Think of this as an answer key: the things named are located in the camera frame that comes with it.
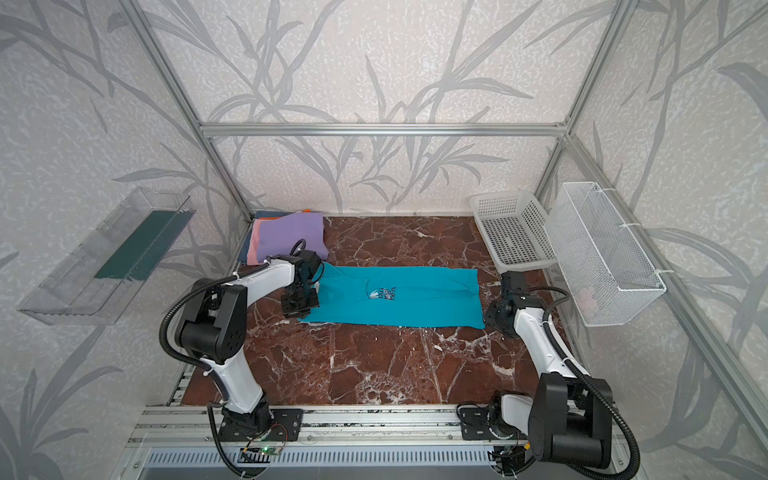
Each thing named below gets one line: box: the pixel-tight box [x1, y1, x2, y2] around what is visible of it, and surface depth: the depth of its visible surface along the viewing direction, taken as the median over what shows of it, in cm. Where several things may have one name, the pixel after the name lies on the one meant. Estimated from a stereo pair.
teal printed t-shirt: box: [299, 263, 485, 329], surface depth 100 cm
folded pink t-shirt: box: [247, 219, 261, 266], surface depth 103 cm
